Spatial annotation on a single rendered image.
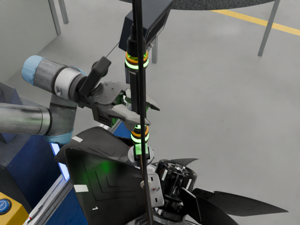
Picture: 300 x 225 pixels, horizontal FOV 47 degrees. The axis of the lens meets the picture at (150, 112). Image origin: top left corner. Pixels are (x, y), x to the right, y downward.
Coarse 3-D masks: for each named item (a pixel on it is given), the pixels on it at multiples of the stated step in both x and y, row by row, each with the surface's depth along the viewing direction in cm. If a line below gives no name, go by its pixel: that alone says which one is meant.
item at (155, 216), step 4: (156, 216) 93; (160, 216) 94; (156, 220) 92; (160, 220) 92; (164, 220) 92; (168, 220) 93; (172, 220) 94; (164, 224) 92; (168, 224) 93; (172, 224) 93; (176, 224) 94; (180, 224) 96
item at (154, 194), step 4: (148, 176) 91; (152, 176) 92; (156, 176) 94; (156, 180) 93; (152, 184) 91; (156, 184) 92; (152, 188) 90; (160, 188) 93; (152, 192) 90; (156, 192) 91; (160, 192) 92; (152, 196) 89; (156, 196) 90; (160, 196) 92; (152, 200) 89; (160, 200) 91; (152, 204) 88; (156, 204) 89; (160, 204) 90
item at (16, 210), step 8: (0, 192) 110; (8, 200) 108; (8, 208) 106; (16, 208) 106; (24, 208) 109; (0, 216) 105; (8, 216) 105; (16, 216) 106; (24, 216) 111; (0, 224) 103; (8, 224) 104; (16, 224) 108
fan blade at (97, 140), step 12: (84, 132) 113; (96, 132) 113; (108, 132) 114; (72, 144) 107; (84, 144) 107; (96, 144) 108; (108, 144) 108; (120, 144) 109; (60, 156) 102; (108, 156) 104; (120, 156) 105
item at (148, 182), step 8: (136, 0) 48; (136, 8) 48; (136, 16) 49; (136, 24) 50; (144, 96) 61; (144, 104) 63; (144, 112) 65; (144, 120) 66; (144, 128) 68; (144, 136) 70; (144, 144) 72; (144, 152) 74; (144, 160) 75; (144, 168) 76; (144, 176) 76; (144, 184) 76; (152, 224) 70
